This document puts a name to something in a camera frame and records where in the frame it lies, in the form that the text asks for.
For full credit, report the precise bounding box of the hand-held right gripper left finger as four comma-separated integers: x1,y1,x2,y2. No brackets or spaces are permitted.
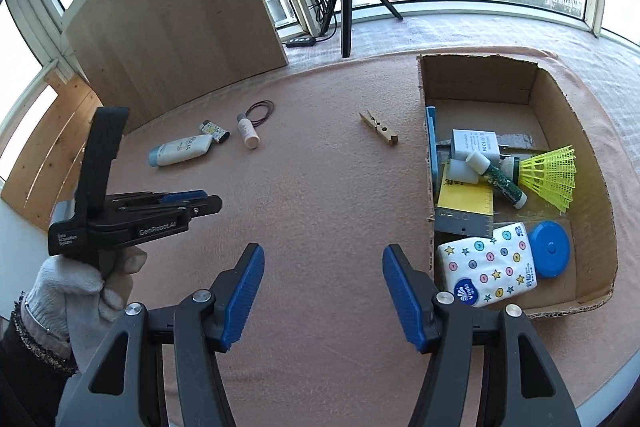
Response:
57,243,266,427

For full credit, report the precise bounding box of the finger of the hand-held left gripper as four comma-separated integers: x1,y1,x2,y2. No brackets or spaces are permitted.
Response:
105,194,224,220
107,189,209,205

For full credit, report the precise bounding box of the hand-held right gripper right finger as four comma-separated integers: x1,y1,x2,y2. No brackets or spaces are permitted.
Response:
382,243,583,427

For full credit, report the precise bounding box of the star-print tissue pack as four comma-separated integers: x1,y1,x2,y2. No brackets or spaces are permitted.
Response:
436,222,540,309

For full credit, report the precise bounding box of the yellow card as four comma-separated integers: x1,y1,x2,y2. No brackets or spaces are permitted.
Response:
436,178,495,214

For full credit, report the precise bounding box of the green glue stick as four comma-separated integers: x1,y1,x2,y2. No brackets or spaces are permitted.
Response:
465,151,529,209

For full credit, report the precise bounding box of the blue board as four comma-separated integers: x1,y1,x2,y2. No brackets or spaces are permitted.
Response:
425,106,442,188

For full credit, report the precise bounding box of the blue round tape measure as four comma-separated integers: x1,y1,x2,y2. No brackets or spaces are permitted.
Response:
527,221,572,279

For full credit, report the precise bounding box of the white charger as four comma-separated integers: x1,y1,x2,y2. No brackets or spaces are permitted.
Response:
451,128,502,168

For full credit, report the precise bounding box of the cardboard box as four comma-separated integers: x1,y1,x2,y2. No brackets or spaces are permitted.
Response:
416,53,618,320

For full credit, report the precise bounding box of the person's left forearm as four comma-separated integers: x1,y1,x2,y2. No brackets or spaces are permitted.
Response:
0,292,81,427

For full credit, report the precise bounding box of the person's left hand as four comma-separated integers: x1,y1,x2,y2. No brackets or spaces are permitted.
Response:
22,247,149,360

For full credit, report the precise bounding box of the white lotion bottle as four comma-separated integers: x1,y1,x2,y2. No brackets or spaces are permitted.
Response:
148,134,213,168

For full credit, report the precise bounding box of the small patterned tube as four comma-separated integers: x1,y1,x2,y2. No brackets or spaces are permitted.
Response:
200,120,231,144

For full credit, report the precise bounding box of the small pink bottle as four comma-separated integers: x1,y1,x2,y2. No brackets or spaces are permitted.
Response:
236,114,261,151

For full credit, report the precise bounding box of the wooden slat panel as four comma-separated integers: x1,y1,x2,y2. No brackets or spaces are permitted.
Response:
0,72,103,228

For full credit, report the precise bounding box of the grey ruler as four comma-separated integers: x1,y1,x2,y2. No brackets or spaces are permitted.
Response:
434,206,497,239

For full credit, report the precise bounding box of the pink blanket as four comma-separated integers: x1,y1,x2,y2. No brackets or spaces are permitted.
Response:
102,47,640,427

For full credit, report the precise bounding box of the small white block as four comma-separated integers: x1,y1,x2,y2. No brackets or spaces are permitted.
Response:
442,158,481,185

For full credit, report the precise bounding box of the wooden clothespin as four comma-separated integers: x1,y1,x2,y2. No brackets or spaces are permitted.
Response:
359,109,399,146

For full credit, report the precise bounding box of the wooden board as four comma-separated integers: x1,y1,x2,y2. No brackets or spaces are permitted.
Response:
64,0,291,135

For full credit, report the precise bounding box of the yellow shuttlecock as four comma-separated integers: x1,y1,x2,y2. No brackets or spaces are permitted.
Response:
500,146,577,212

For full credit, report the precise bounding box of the black tripod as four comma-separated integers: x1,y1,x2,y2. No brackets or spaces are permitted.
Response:
320,0,404,58

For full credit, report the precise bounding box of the dark hair tie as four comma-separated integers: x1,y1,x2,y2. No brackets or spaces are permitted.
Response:
245,101,276,126

